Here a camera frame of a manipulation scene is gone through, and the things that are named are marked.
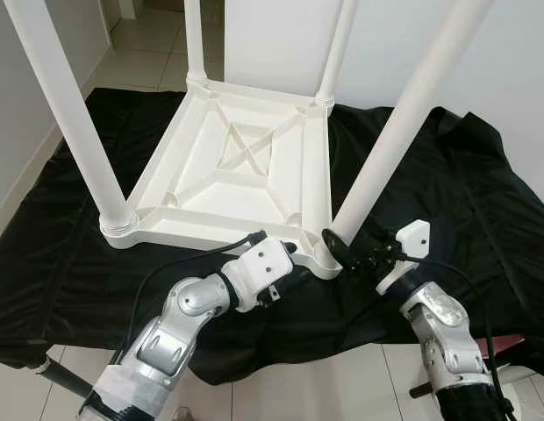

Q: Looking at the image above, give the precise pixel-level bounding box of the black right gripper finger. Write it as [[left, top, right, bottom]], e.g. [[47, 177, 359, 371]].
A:
[[321, 228, 354, 267]]

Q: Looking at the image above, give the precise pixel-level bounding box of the white plastic table top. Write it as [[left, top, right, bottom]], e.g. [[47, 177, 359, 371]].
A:
[[101, 79, 343, 280]]

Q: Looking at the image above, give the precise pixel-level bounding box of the white plastic table leg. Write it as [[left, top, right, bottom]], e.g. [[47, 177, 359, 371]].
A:
[[316, 0, 357, 108], [332, 0, 495, 246], [183, 0, 210, 87], [4, 0, 141, 238]]

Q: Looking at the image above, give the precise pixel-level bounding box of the black table cloth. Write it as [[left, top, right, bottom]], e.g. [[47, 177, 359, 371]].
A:
[[0, 86, 544, 385]]

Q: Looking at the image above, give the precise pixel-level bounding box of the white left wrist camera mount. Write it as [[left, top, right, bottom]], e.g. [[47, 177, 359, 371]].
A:
[[221, 237, 296, 313]]

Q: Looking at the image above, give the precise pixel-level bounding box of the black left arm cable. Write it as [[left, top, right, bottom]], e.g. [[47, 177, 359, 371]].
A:
[[123, 231, 268, 369]]

